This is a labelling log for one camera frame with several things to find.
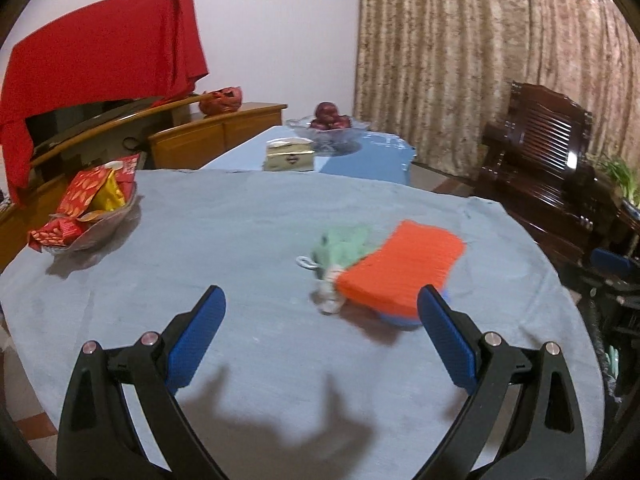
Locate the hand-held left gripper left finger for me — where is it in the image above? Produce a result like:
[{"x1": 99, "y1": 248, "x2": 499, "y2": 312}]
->
[{"x1": 56, "y1": 285, "x2": 231, "y2": 480}]

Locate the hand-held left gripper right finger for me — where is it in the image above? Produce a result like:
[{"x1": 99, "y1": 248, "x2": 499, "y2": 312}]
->
[{"x1": 410, "y1": 284, "x2": 587, "y2": 480}]

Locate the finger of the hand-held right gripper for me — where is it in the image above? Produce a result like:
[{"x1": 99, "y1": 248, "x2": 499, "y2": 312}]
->
[
  {"x1": 575, "y1": 272, "x2": 640, "y2": 306},
  {"x1": 589, "y1": 247, "x2": 640, "y2": 277}
]

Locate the orange sponge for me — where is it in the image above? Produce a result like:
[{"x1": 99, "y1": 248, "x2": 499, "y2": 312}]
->
[{"x1": 334, "y1": 220, "x2": 468, "y2": 318}]

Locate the blue plastic item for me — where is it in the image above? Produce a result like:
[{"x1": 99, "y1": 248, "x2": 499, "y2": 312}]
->
[{"x1": 375, "y1": 287, "x2": 451, "y2": 332}]

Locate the green potted plant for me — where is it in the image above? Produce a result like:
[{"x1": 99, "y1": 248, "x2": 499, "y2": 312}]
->
[{"x1": 597, "y1": 155, "x2": 640, "y2": 206}]

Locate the crumpled white tissue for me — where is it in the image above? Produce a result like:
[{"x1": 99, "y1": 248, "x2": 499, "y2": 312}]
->
[{"x1": 315, "y1": 267, "x2": 348, "y2": 315}]

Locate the dark wooden chair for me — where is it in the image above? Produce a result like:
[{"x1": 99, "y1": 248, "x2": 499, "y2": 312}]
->
[{"x1": 472, "y1": 80, "x2": 640, "y2": 271}]

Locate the glass snack bowl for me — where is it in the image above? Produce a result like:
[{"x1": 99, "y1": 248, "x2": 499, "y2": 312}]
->
[{"x1": 45, "y1": 180, "x2": 143, "y2": 256}]

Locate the yellow snack packet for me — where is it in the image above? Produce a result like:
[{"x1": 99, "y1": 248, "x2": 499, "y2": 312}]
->
[{"x1": 90, "y1": 172, "x2": 126, "y2": 213}]

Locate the red snack packet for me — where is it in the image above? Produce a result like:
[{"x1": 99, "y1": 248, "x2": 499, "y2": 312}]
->
[
  {"x1": 27, "y1": 217, "x2": 86, "y2": 253},
  {"x1": 56, "y1": 167, "x2": 113, "y2": 218},
  {"x1": 102, "y1": 154, "x2": 141, "y2": 181}
]

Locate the blue table cloth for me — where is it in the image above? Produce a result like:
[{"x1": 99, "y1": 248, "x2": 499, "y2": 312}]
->
[{"x1": 200, "y1": 127, "x2": 418, "y2": 188}]

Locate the wooden cabinet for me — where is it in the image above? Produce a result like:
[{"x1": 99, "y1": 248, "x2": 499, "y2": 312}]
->
[{"x1": 0, "y1": 94, "x2": 289, "y2": 271}]

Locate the tissue box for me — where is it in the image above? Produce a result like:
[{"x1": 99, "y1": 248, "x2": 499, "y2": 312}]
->
[{"x1": 264, "y1": 138, "x2": 316, "y2": 172}]

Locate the glass fruit bowl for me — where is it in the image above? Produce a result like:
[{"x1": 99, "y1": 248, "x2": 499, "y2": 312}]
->
[{"x1": 285, "y1": 116, "x2": 372, "y2": 155}]

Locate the red basket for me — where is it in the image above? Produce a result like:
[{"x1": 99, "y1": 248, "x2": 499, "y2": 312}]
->
[{"x1": 199, "y1": 86, "x2": 244, "y2": 116}]

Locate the television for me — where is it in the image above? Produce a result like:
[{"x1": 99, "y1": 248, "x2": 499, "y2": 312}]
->
[{"x1": 25, "y1": 97, "x2": 173, "y2": 148}]

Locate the patterned beige curtain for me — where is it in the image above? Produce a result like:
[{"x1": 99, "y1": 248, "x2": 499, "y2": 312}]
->
[{"x1": 352, "y1": 0, "x2": 640, "y2": 186}]

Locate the red cloth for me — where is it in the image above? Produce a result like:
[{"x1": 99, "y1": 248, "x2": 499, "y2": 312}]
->
[{"x1": 0, "y1": 0, "x2": 210, "y2": 206}]

